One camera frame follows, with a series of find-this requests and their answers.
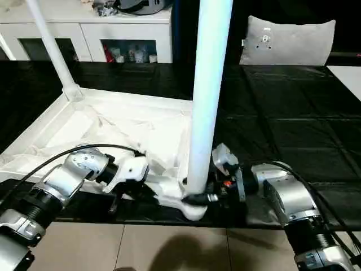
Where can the flat white board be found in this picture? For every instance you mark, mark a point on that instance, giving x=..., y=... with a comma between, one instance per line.
x=347, y=80

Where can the black box with gold label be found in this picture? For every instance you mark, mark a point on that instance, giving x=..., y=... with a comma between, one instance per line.
x=237, y=31

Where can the white plastic table leg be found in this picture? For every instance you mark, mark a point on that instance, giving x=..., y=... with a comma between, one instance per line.
x=53, y=50
x=208, y=84

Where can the white cabinet with glass doors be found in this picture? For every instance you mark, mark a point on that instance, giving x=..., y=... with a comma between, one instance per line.
x=84, y=31

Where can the black work mat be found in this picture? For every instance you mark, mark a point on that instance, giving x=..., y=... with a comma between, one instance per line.
x=282, y=113

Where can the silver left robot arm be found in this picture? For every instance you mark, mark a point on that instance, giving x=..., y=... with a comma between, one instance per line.
x=70, y=169

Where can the grey printed cushion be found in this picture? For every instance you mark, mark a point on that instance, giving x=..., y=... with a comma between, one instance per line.
x=287, y=42

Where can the white plastic table top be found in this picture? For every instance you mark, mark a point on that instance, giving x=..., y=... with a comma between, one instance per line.
x=112, y=121

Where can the small red bottle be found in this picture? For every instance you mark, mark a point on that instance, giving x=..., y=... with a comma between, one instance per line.
x=108, y=53

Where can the black tangled item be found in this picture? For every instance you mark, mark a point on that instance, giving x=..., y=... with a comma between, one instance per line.
x=105, y=9

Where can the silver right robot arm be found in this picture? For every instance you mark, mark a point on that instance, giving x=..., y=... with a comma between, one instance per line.
x=290, y=192

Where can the black rod red band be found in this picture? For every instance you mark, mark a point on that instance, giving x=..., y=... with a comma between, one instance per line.
x=345, y=53

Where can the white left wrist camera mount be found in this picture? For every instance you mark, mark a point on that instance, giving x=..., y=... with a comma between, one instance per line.
x=129, y=169

